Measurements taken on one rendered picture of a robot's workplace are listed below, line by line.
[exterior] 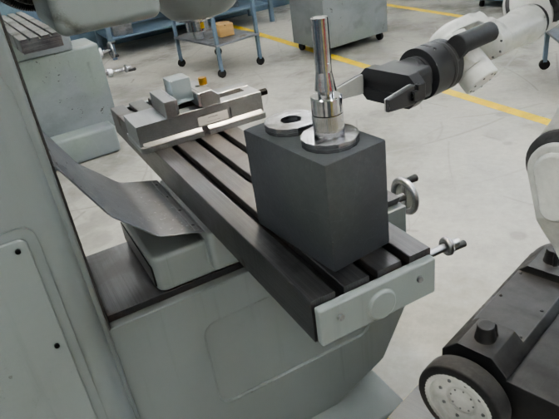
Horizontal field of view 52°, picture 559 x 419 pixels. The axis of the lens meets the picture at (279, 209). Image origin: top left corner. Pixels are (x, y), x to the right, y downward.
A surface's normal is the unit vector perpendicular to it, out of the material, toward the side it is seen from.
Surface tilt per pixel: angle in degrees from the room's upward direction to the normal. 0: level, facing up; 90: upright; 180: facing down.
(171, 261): 90
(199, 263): 90
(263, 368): 90
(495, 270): 0
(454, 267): 0
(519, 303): 0
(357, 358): 90
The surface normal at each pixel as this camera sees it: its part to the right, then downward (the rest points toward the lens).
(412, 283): 0.48, 0.38
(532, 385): -0.12, -0.86
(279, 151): -0.81, 0.37
